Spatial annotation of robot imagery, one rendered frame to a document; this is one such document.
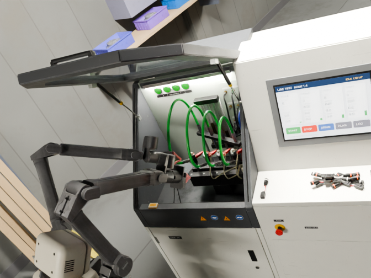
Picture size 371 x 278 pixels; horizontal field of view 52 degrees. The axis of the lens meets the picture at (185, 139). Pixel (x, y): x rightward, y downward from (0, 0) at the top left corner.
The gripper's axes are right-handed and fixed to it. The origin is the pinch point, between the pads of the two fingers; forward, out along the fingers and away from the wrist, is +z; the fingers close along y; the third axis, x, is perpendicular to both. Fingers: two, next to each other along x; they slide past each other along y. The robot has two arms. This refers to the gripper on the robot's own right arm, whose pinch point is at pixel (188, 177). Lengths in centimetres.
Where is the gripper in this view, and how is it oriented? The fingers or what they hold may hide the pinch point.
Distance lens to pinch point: 178.8
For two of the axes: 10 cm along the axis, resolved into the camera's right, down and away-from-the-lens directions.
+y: 1.1, -9.9, 0.4
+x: -7.9, -0.7, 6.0
